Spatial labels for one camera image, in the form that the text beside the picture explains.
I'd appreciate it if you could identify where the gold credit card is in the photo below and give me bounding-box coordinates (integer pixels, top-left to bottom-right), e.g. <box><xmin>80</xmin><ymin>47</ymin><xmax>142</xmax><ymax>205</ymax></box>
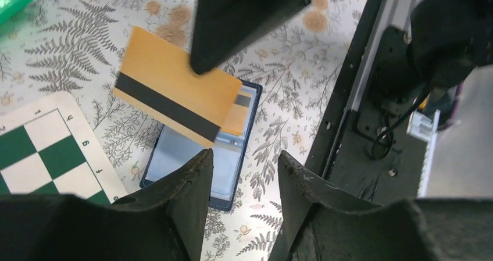
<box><xmin>221</xmin><ymin>91</ymin><xmax>252</xmax><ymax>136</ymax></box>
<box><xmin>113</xmin><ymin>27</ymin><xmax>242</xmax><ymax>148</ymax></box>

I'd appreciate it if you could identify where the green white chessboard mat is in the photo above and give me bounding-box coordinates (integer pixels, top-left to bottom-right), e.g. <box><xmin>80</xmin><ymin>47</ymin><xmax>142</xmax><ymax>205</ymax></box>
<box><xmin>1</xmin><ymin>91</ymin><xmax>127</xmax><ymax>205</ymax></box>

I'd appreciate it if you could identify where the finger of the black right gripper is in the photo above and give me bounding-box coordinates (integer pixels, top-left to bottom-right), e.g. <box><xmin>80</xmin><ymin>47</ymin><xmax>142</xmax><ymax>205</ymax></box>
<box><xmin>190</xmin><ymin>0</ymin><xmax>312</xmax><ymax>74</ymax></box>

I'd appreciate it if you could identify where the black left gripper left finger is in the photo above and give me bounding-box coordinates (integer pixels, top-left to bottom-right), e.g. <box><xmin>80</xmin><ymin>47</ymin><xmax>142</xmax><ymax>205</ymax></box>
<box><xmin>1</xmin><ymin>149</ymin><xmax>213</xmax><ymax>260</ymax></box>

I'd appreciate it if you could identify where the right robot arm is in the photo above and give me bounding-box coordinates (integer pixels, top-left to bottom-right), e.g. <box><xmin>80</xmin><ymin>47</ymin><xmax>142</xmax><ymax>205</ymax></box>
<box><xmin>190</xmin><ymin>0</ymin><xmax>492</xmax><ymax>88</ymax></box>

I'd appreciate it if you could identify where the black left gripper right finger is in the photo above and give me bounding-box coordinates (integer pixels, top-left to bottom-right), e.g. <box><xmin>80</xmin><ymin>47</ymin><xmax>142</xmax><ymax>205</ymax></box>
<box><xmin>269</xmin><ymin>151</ymin><xmax>492</xmax><ymax>260</ymax></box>

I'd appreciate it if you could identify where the floral table mat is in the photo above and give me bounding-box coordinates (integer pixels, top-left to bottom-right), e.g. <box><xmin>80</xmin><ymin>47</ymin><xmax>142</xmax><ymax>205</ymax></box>
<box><xmin>1</xmin><ymin>0</ymin><xmax>367</xmax><ymax>260</ymax></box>

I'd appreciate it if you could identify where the blue leather card holder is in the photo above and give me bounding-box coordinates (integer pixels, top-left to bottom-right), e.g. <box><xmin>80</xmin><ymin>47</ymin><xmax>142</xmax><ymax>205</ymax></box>
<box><xmin>140</xmin><ymin>80</ymin><xmax>263</xmax><ymax>212</ymax></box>

